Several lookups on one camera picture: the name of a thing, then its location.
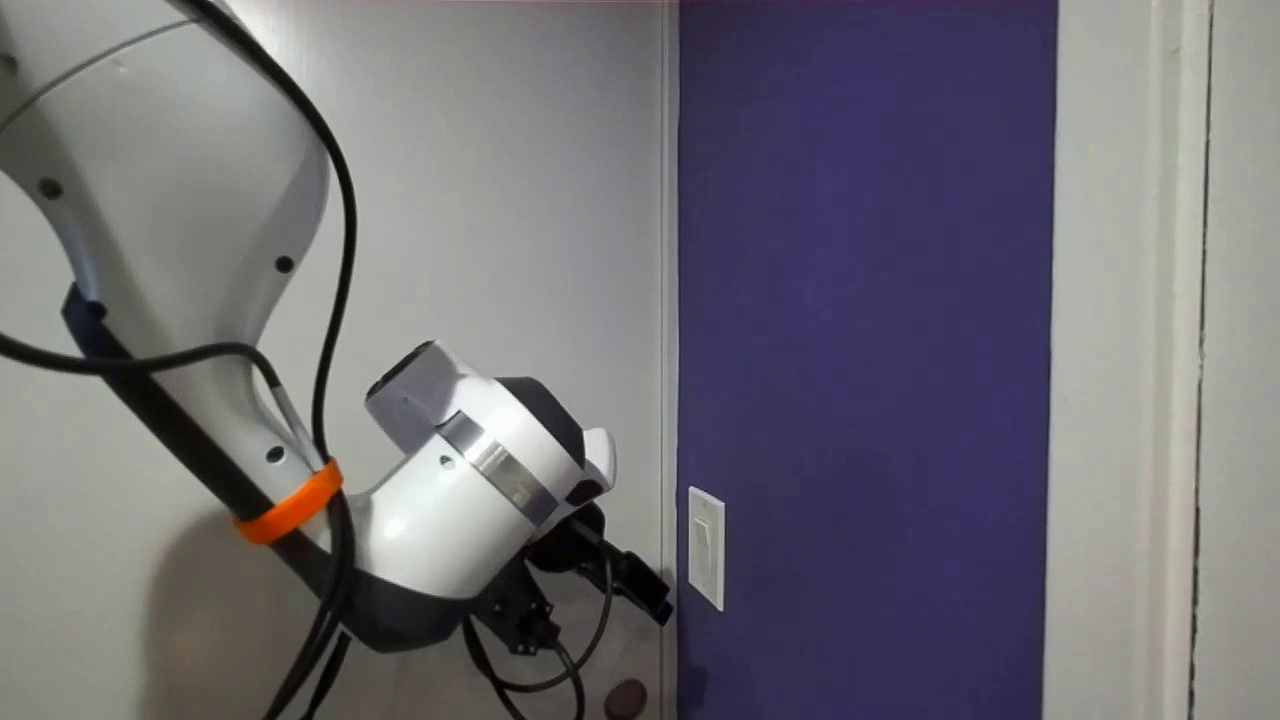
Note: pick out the narrow white door trim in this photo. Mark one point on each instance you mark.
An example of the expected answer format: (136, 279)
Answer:
(670, 267)

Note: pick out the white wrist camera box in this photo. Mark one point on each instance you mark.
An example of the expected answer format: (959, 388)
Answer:
(598, 456)

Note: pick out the plain white door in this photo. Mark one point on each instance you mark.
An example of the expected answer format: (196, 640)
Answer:
(1244, 332)

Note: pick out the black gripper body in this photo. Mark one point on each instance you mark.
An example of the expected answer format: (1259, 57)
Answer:
(535, 604)

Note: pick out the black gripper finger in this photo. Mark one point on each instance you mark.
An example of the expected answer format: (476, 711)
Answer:
(644, 592)
(606, 547)

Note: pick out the white door with knob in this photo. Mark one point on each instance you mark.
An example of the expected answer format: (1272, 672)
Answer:
(535, 201)

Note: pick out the wide white door frame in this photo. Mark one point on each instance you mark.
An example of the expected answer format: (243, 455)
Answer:
(1106, 332)

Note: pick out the white light switch plate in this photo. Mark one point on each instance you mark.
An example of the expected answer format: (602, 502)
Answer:
(706, 547)

